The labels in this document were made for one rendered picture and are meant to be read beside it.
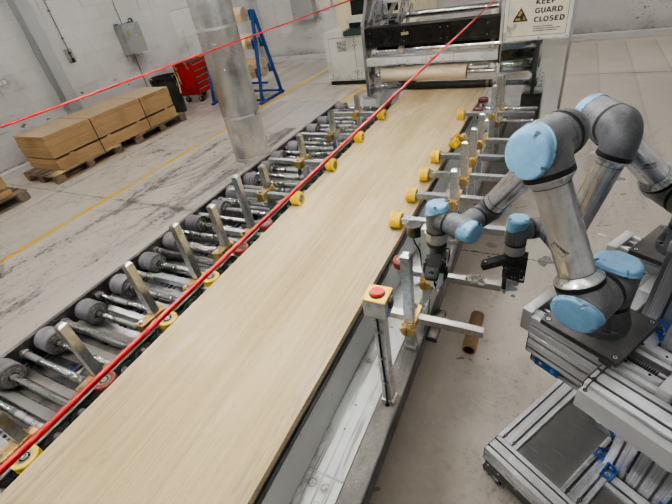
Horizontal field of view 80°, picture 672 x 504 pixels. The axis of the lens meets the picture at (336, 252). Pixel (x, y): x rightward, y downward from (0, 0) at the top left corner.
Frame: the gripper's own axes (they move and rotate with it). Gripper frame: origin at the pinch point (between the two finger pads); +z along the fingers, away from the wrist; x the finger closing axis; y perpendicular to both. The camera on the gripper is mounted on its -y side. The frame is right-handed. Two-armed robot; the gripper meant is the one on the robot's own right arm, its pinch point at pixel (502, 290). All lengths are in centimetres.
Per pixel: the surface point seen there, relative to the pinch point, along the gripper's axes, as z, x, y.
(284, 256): -8, -11, -97
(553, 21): -57, 247, -1
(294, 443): 3, -86, -50
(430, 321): -1.5, -26.4, -22.6
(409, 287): -21.1, -30.7, -28.8
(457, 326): -1.6, -26.1, -12.6
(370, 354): 21, -33, -47
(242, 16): -64, 540, -514
